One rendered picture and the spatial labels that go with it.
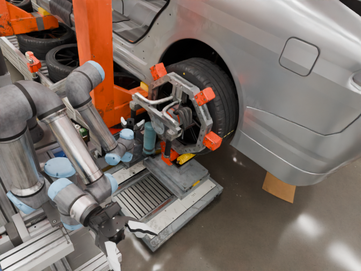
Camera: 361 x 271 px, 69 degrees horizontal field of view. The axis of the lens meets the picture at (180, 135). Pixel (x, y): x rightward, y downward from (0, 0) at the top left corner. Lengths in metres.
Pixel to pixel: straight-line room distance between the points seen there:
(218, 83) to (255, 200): 1.30
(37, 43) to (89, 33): 1.91
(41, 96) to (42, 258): 0.73
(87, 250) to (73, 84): 1.10
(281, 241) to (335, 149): 1.14
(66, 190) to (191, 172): 1.55
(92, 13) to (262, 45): 0.94
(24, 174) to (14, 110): 0.28
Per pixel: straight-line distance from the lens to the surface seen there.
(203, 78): 1.64
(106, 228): 0.80
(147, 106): 1.64
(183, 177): 2.25
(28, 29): 3.75
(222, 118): 1.65
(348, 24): 1.40
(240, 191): 2.60
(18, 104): 0.91
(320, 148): 1.56
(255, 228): 2.43
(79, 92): 1.27
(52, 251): 1.39
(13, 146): 0.99
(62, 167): 1.22
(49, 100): 0.95
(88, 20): 1.69
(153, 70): 1.79
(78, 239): 1.97
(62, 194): 0.88
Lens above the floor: 1.95
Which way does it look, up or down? 42 degrees down
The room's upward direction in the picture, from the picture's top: 11 degrees clockwise
